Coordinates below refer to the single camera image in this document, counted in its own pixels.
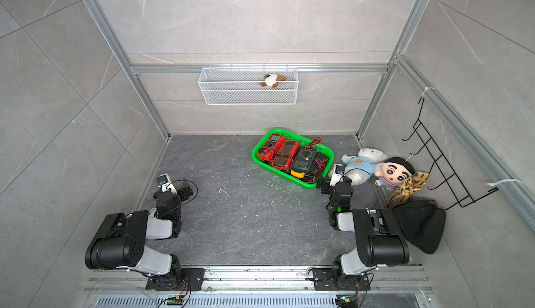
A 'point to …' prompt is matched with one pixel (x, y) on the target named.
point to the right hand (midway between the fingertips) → (332, 172)
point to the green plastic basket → (310, 181)
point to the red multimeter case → (284, 157)
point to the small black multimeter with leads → (320, 164)
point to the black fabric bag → (421, 222)
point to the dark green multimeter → (304, 158)
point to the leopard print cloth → (407, 189)
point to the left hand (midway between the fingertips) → (175, 179)
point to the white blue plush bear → (360, 168)
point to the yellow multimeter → (297, 174)
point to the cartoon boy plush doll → (393, 172)
